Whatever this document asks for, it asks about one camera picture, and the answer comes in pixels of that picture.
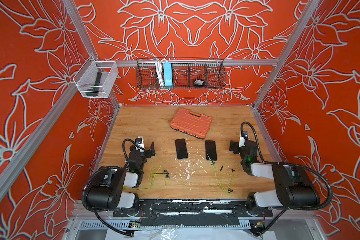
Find blue box in basket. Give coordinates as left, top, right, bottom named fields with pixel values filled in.
left=163, top=62, right=173, bottom=89

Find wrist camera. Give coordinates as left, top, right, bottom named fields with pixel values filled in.
left=135, top=136, right=145, bottom=148
left=239, top=136, right=247, bottom=148

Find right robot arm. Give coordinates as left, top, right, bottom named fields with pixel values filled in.
left=229, top=140, right=321, bottom=211

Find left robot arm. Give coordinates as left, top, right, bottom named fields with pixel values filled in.
left=81, top=138, right=156, bottom=216

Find orange tool case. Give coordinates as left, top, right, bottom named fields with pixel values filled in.
left=170, top=108, right=212, bottom=140

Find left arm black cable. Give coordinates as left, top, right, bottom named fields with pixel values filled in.
left=80, top=137, right=139, bottom=238

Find black wire basket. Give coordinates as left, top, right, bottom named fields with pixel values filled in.
left=136, top=57, right=226, bottom=90

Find yellow earphones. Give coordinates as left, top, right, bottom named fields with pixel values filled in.
left=137, top=164, right=171, bottom=191
left=207, top=155, right=236, bottom=194

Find white cables in basket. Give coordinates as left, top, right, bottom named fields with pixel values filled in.
left=155, top=59, right=165, bottom=88

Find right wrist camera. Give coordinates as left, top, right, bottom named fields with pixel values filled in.
left=239, top=136, right=247, bottom=148

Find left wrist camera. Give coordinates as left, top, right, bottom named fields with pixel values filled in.
left=135, top=136, right=145, bottom=148

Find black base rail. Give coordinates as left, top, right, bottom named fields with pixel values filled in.
left=113, top=199, right=273, bottom=229

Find black flashlight in bin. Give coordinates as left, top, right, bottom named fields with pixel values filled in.
left=86, top=72, right=102, bottom=97

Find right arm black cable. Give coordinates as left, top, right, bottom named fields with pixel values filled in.
left=240, top=121, right=333, bottom=238

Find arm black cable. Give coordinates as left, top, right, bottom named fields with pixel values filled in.
left=80, top=137, right=139, bottom=238
left=240, top=121, right=333, bottom=238

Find black phone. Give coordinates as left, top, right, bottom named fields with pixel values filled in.
left=175, top=139, right=188, bottom=160
left=205, top=140, right=218, bottom=162

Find clear plastic bin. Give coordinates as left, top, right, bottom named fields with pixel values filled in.
left=73, top=56, right=119, bottom=99

